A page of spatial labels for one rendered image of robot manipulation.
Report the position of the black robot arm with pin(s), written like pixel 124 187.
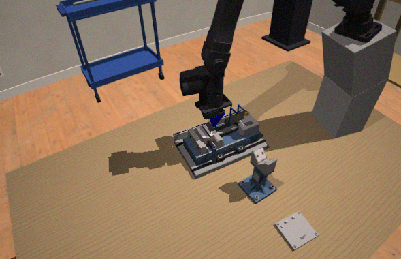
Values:
pixel 216 48

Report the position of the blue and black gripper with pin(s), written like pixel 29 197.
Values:
pixel 214 105

